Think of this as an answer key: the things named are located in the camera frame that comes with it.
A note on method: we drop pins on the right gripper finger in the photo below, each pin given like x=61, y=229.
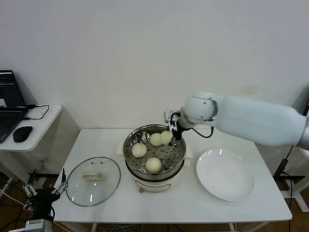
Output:
x=172, y=126
x=177, y=135

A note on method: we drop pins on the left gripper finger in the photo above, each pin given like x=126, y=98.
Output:
x=60, y=187
x=29, y=189

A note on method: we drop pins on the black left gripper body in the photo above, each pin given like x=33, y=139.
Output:
x=43, y=197

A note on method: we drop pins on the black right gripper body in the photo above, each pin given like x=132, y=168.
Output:
x=178, y=123

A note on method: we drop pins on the white steamed baozi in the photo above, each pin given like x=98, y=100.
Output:
x=166, y=137
x=153, y=165
x=155, y=139
x=138, y=150

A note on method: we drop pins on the round glass pot lid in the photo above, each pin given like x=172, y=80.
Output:
x=101, y=193

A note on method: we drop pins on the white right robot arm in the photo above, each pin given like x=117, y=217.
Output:
x=253, y=118

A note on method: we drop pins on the stainless steel steamer basket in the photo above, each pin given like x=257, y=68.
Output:
x=169, y=157

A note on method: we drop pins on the cream electric cooking pot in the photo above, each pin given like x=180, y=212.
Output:
x=157, y=184

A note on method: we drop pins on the white rounded side table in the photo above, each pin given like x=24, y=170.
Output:
x=36, y=135

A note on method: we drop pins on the black computer mouse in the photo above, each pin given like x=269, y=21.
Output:
x=22, y=134

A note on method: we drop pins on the white round plate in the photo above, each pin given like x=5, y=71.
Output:
x=224, y=174

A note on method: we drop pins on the black open laptop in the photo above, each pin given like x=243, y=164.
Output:
x=9, y=91

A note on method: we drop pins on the black metal base bar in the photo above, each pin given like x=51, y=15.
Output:
x=298, y=177

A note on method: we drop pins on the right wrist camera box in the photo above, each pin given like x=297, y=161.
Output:
x=169, y=114

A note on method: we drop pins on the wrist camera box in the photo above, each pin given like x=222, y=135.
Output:
x=35, y=225
x=169, y=114

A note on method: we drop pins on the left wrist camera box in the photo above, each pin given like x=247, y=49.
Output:
x=35, y=225

